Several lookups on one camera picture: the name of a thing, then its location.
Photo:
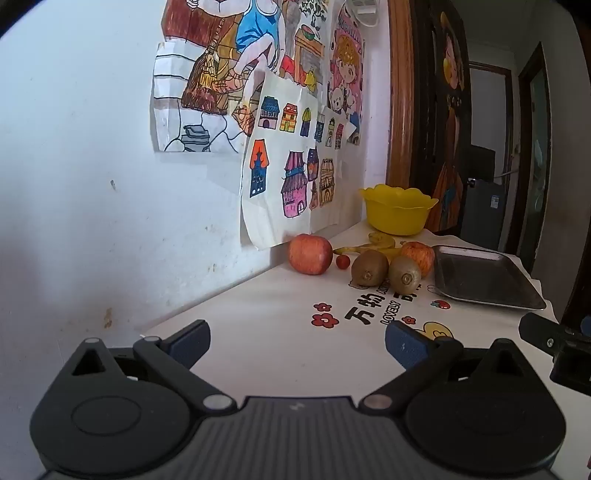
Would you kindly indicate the brown kiwi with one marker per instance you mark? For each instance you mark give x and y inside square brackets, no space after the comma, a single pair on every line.
[404,273]
[369,267]

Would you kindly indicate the pink cartoon wall poster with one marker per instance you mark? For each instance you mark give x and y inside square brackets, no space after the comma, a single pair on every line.
[344,60]

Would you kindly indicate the metal tray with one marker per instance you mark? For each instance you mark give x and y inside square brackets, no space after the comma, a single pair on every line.
[485,277]

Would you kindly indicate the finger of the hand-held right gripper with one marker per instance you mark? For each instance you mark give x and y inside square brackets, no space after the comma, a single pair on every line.
[549,341]

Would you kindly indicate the orange-red striped apple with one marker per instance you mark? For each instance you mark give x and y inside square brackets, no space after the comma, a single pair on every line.
[422,256]

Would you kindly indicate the red apple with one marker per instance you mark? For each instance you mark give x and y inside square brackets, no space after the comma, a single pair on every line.
[310,254]

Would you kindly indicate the yellow plastic bowl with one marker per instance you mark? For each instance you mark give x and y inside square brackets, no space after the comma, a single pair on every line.
[397,212]

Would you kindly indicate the wooden door frame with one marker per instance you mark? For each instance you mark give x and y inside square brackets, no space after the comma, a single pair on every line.
[399,92]

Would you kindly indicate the grey refrigerator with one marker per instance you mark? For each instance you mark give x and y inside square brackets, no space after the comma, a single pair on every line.
[482,217]

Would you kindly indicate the white wall fixture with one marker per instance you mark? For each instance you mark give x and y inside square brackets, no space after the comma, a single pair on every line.
[364,14]

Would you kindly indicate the houses drawing paper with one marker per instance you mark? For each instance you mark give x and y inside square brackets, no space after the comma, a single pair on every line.
[272,203]

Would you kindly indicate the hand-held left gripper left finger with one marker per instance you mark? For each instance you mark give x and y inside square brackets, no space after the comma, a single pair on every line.
[190,345]

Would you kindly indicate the dark far door frame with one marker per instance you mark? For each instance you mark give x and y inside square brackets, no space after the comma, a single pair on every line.
[521,161]

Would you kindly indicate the large coloured figure drawing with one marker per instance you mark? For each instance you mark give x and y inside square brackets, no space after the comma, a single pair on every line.
[221,69]

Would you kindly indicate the cherry tomato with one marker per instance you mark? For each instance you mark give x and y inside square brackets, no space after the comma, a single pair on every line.
[342,261]

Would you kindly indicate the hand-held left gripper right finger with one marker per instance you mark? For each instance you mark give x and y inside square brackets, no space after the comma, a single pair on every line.
[406,348]

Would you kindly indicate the dark door with figure poster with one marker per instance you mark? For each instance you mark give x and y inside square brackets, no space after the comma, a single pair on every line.
[450,115]

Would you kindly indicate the black box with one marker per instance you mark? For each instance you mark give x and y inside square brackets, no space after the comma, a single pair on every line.
[481,161]

